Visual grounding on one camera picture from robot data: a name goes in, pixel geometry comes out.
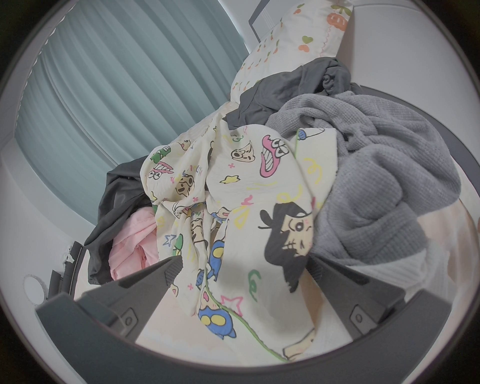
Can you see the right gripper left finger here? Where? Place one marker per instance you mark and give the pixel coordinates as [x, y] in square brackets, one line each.
[142, 296]

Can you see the bed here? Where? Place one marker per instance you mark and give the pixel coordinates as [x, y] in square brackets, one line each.
[172, 332]

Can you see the white printed pillow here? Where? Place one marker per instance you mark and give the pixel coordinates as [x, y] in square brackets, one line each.
[285, 48]

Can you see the blue-green curtain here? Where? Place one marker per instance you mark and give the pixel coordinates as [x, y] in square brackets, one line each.
[112, 93]

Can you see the grey knit garment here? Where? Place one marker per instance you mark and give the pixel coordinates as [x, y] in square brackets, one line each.
[393, 168]

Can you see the white printed pyjama top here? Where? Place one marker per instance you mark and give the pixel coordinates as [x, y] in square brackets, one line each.
[243, 225]

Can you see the pink garment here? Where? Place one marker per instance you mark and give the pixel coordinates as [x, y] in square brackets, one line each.
[131, 243]

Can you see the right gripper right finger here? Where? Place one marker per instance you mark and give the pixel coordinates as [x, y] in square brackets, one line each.
[348, 296]

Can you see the black garment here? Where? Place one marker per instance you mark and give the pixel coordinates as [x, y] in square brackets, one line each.
[285, 90]
[112, 202]

